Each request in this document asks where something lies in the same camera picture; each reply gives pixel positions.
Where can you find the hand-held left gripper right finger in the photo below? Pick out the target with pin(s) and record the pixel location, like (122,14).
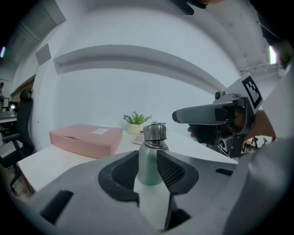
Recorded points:
(206,181)

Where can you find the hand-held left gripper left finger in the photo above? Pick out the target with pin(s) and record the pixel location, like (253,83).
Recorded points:
(82,183)

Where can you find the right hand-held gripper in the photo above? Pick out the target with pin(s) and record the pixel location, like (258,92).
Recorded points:
(248,91)

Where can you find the silver steel cup lid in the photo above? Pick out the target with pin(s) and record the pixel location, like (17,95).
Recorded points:
(155,133)

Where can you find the green travel cup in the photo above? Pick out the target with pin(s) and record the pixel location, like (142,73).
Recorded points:
(149,167)

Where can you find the person's right forearm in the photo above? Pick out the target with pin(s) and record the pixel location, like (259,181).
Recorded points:
(261,125)

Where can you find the person's right hand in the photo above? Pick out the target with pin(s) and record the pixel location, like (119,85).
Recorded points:
(239,120)

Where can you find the pink flat cardboard box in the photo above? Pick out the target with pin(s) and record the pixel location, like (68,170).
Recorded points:
(87,140)

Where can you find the person's white shirt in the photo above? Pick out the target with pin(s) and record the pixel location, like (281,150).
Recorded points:
(266,179)

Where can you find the white calculator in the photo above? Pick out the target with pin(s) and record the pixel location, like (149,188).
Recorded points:
(139,138)

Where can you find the small potted green plant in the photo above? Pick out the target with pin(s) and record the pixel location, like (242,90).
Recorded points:
(135,122)

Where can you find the black office chair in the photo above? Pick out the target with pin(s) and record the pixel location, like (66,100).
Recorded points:
(23,124)

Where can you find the white office desk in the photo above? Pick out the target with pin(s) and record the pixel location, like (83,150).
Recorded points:
(8,117)

